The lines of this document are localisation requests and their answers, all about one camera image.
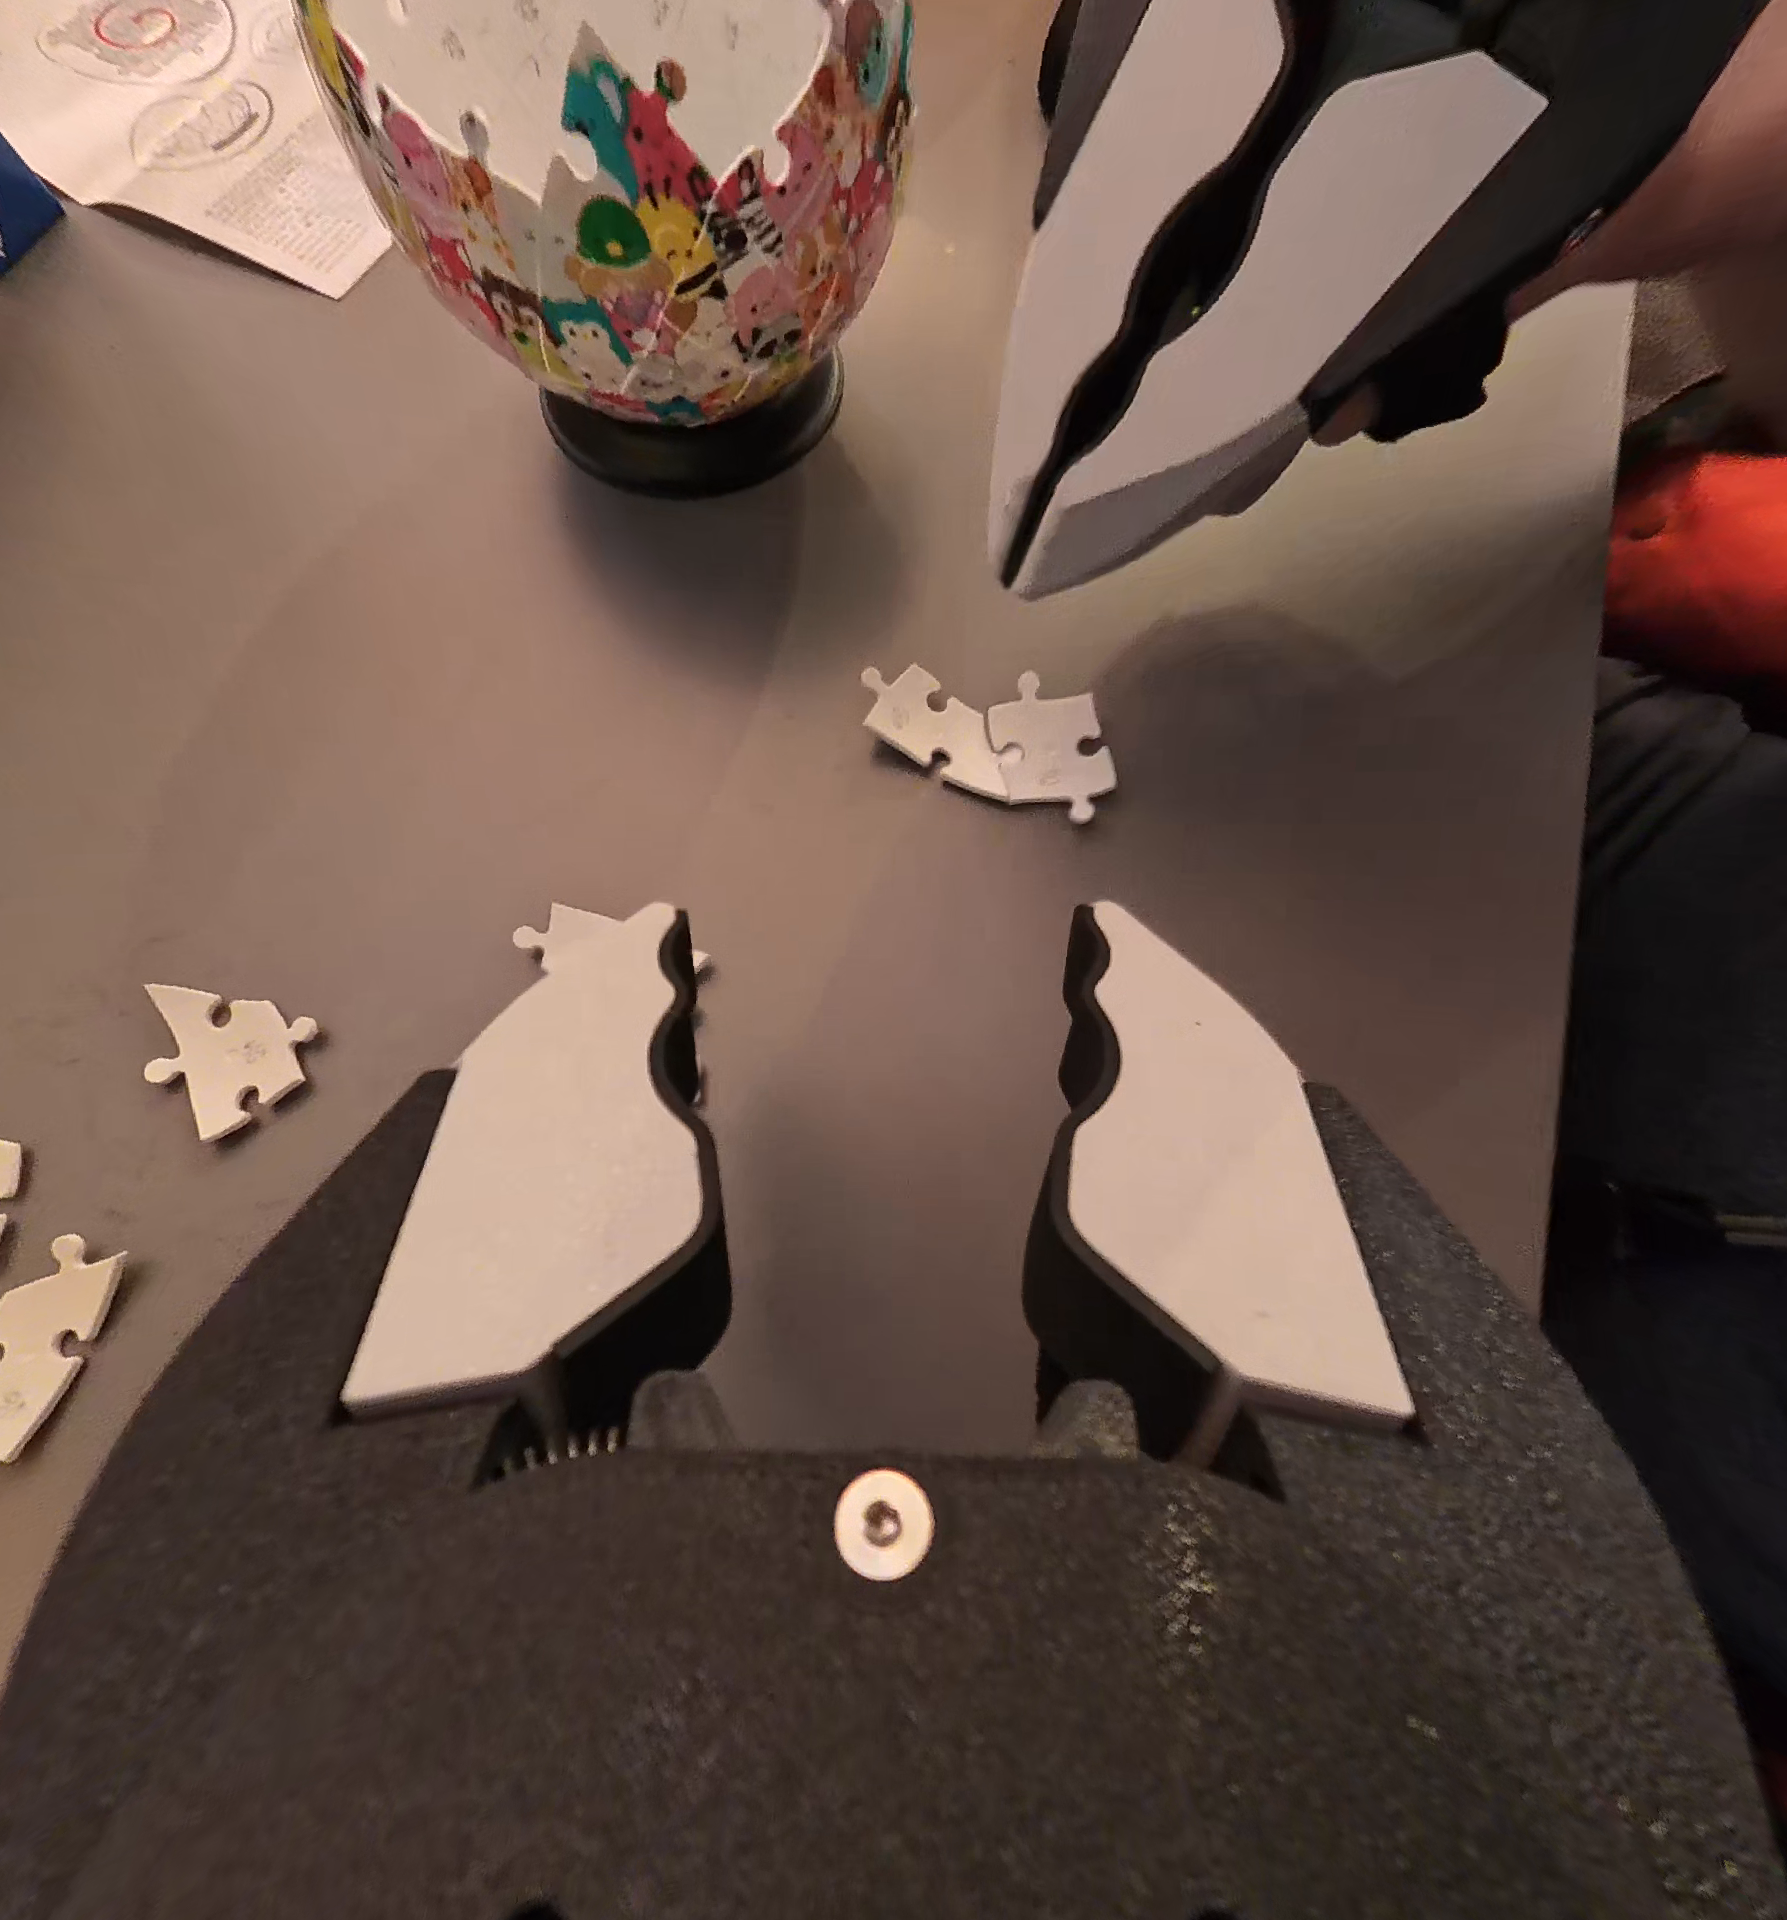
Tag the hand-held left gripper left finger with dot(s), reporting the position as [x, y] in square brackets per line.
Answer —
[549, 1201]

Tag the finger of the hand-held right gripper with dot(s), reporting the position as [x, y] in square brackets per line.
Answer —
[1329, 254]
[1133, 181]

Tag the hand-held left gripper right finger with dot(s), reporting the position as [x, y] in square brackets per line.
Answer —
[1223, 1201]

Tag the jagged colourful puzzle ball bowl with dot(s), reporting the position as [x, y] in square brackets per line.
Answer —
[637, 227]

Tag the black puzzle ball stand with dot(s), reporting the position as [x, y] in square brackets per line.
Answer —
[683, 450]

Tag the person's right hand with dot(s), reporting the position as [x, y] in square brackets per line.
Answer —
[1763, 136]

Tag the person's dark blue clothing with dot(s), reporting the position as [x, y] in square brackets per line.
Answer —
[1718, 975]

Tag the folded instruction sheet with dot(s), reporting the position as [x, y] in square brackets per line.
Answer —
[233, 181]

